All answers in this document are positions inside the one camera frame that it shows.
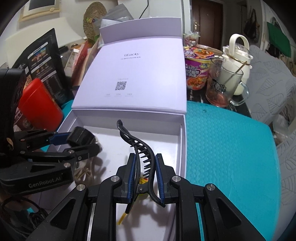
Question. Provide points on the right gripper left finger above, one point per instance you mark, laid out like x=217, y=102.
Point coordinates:
x=87, y=213

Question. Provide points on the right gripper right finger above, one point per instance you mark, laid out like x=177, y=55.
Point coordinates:
x=202, y=212

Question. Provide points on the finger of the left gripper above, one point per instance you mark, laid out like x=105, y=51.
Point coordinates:
x=41, y=137
x=70, y=155

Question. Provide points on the white striped hair claw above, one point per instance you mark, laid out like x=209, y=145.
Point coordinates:
x=87, y=172

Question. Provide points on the yellow green lollipop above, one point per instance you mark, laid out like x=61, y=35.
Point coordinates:
x=129, y=206

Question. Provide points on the black long hair claw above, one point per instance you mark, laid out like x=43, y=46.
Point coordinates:
x=143, y=165

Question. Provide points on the red cylindrical canister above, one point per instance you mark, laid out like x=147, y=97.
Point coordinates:
x=39, y=107

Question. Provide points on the open lavender gift box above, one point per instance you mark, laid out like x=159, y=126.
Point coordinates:
x=141, y=65

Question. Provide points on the teal bubble mailer mat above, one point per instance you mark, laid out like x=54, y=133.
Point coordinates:
x=203, y=143

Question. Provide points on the black snack pouch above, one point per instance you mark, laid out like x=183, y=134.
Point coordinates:
x=42, y=60

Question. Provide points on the near grey leaf cushion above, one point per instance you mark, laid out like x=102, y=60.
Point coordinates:
x=286, y=154

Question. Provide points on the grey leaf cushion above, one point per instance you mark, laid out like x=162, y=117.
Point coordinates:
x=270, y=84
x=286, y=154

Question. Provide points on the woven straw fan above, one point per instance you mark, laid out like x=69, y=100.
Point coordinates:
x=94, y=12

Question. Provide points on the glass mug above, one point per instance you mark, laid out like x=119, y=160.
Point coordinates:
x=223, y=80

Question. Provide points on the purple instant noodle cup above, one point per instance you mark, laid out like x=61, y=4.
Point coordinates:
x=198, y=61

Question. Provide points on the far grey leaf cushion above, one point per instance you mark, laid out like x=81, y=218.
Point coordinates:
x=270, y=84

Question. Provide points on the white mini fridge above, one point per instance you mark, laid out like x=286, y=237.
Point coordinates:
x=145, y=9

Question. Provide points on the cream white kettle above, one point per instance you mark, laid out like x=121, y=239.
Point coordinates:
x=237, y=52

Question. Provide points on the brown entrance door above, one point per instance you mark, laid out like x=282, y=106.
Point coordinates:
x=207, y=17

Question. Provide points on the green tote bag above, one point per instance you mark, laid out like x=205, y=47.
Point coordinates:
x=279, y=39

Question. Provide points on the beige wall intercom panel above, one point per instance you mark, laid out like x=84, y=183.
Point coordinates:
x=36, y=8

